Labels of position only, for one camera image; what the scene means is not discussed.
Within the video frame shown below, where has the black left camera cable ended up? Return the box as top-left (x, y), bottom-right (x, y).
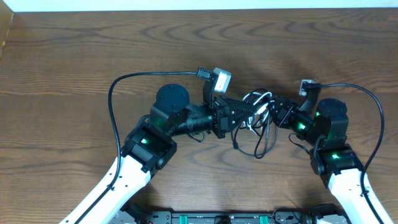
top-left (74, 67), bottom-right (215, 224)

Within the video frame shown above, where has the white usb cable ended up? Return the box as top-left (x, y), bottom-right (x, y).
top-left (242, 91), bottom-right (274, 131)

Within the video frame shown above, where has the black camera cable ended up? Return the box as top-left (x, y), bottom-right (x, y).
top-left (306, 82), bottom-right (386, 224)
top-left (74, 67), bottom-right (215, 224)

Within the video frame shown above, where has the black usb cable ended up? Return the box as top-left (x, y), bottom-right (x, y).
top-left (230, 88), bottom-right (279, 159)

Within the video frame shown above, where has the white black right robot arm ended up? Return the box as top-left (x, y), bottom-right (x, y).
top-left (271, 97), bottom-right (392, 223)

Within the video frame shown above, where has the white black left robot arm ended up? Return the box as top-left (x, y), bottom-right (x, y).
top-left (62, 84), bottom-right (256, 223)

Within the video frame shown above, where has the black right camera cable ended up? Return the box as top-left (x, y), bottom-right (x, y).
top-left (306, 82), bottom-right (386, 224)

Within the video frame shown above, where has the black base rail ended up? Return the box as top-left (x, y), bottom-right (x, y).
top-left (145, 208), bottom-right (303, 224)

